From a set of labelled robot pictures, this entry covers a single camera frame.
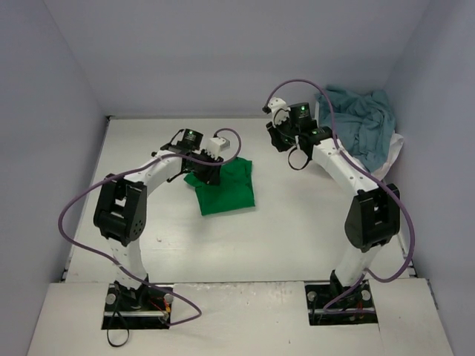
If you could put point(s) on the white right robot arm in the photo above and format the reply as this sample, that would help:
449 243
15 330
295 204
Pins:
373 217

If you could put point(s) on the green t shirt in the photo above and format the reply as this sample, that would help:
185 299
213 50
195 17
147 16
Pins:
234 192

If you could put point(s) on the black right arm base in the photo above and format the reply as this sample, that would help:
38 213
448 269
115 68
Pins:
357 308

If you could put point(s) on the grey-blue t shirt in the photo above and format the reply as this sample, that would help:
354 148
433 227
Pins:
365 123

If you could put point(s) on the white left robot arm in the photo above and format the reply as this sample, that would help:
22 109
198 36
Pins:
121 210

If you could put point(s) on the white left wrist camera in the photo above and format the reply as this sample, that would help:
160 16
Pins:
216 145

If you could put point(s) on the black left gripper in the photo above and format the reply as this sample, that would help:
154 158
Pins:
207 170

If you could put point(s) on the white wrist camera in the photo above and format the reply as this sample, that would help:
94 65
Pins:
278 109
216 145

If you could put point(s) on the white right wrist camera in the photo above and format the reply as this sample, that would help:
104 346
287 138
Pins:
278 109

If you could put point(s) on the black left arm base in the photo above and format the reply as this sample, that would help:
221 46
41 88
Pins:
153 312

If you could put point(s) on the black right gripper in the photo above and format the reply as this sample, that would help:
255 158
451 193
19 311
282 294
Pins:
279 137

